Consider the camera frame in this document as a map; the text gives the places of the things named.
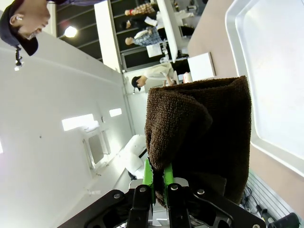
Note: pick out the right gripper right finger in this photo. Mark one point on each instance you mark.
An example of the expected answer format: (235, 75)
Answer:
(177, 209)

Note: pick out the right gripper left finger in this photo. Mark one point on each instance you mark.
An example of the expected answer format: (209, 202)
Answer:
(140, 209)

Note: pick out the dark brown terry cloth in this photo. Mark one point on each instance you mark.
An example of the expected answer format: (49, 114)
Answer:
(202, 118)

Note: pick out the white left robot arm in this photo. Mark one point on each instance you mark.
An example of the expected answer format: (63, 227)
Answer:
(133, 156)

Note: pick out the ceiling air vent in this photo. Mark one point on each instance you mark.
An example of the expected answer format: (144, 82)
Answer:
(96, 148)

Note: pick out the grey ribbed panel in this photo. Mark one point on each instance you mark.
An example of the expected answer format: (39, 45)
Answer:
(268, 194)

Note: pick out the small rectangular ceiling light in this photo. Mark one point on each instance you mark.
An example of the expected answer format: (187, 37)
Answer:
(115, 112)

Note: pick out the large rectangular ceiling light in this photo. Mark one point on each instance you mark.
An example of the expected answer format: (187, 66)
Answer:
(77, 122)

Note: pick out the bystander in white coat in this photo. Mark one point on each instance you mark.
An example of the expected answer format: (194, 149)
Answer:
(158, 71)

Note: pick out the silver metal tray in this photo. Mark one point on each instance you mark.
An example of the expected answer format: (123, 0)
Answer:
(273, 71)

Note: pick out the bystander in plaid shirt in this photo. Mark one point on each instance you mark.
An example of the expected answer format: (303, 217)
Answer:
(147, 36)

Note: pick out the bystander in black top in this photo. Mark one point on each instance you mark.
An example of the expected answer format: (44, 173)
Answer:
(137, 21)

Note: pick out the round ceiling lamp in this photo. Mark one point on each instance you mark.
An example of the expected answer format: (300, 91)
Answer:
(70, 31)

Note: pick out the small black hanging fixture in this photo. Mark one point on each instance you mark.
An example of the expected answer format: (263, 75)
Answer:
(18, 58)

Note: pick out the bystander in checkered top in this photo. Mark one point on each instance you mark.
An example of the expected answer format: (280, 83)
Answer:
(142, 9)

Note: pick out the person in navy jacket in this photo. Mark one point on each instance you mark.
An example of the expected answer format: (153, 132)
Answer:
(26, 21)

